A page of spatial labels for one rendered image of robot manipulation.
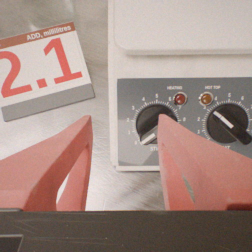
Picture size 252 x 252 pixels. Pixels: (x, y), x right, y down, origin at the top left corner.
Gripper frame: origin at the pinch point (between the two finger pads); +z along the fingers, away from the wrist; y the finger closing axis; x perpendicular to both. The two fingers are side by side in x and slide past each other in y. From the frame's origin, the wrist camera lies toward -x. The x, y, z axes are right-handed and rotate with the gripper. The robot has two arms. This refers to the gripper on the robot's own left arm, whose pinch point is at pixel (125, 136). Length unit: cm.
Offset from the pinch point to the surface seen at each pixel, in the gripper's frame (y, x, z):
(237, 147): -9.1, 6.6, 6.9
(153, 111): -2.2, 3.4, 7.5
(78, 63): 4.4, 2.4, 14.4
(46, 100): 7.6, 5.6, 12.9
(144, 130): -1.5, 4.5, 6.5
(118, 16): 0.4, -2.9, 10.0
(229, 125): -7.6, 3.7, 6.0
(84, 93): 4.0, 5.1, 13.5
